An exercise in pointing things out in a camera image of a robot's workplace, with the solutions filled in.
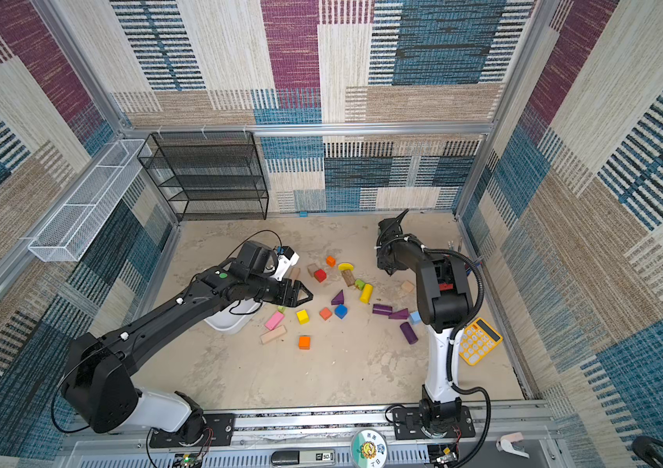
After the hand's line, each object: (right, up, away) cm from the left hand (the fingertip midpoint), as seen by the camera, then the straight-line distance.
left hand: (305, 295), depth 79 cm
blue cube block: (+10, -8, +15) cm, 19 cm away
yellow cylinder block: (+18, -2, +17) cm, 25 cm away
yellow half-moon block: (+12, +6, +24) cm, 28 cm away
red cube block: (+3, +3, +24) cm, 25 cm away
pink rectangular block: (-11, -10, +13) cm, 20 cm away
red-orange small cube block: (+5, -8, +15) cm, 18 cm away
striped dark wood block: (+12, +2, +23) cm, 26 cm away
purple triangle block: (+9, -4, +16) cm, 18 cm away
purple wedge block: (+29, -8, +14) cm, 33 cm away
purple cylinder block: (+29, -12, +9) cm, 33 cm away
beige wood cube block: (+32, -1, +19) cm, 37 cm away
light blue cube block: (+32, -8, +11) cm, 35 cm away
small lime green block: (+16, 0, +19) cm, 25 cm away
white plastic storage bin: (-15, -3, -13) cm, 20 cm away
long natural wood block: (-11, -14, +10) cm, 20 cm away
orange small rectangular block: (+6, +8, +26) cm, 28 cm away
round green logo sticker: (+15, -31, -15) cm, 37 cm away
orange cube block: (-1, -15, +9) cm, 18 cm away
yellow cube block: (-2, -9, +12) cm, 15 cm away
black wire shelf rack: (-39, +39, +32) cm, 64 cm away
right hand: (+30, +6, +25) cm, 39 cm away
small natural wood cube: (0, +6, +23) cm, 24 cm away
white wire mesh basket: (-56, +17, -7) cm, 59 cm away
